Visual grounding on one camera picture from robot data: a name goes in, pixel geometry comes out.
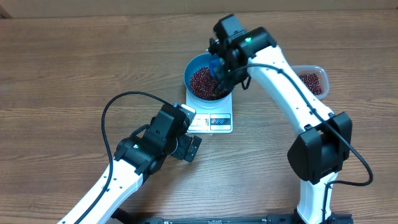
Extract blue metal bowl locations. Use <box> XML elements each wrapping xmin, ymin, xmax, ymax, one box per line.
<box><xmin>184</xmin><ymin>54</ymin><xmax>232</xmax><ymax>103</ymax></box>

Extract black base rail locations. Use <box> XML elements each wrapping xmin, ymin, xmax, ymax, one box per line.
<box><xmin>111</xmin><ymin>208</ymin><xmax>300</xmax><ymax>224</ymax></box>

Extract red beans in bowl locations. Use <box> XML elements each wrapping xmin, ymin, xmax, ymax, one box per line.
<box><xmin>189</xmin><ymin>67</ymin><xmax>231</xmax><ymax>101</ymax></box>

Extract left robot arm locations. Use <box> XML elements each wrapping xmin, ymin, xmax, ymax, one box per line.
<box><xmin>61</xmin><ymin>103</ymin><xmax>201</xmax><ymax>224</ymax></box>

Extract clear plastic food container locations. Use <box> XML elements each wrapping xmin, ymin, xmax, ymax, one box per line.
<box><xmin>292</xmin><ymin>65</ymin><xmax>330</xmax><ymax>99</ymax></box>

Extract blue plastic measuring scoop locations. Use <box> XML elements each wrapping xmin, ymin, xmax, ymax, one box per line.
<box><xmin>208</xmin><ymin>54</ymin><xmax>222</xmax><ymax>79</ymax></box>

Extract white digital kitchen scale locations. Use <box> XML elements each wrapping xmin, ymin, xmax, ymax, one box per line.
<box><xmin>186</xmin><ymin>90</ymin><xmax>233</xmax><ymax>134</ymax></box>

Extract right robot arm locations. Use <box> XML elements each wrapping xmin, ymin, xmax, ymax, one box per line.
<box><xmin>208</xmin><ymin>14</ymin><xmax>353</xmax><ymax>223</ymax></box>

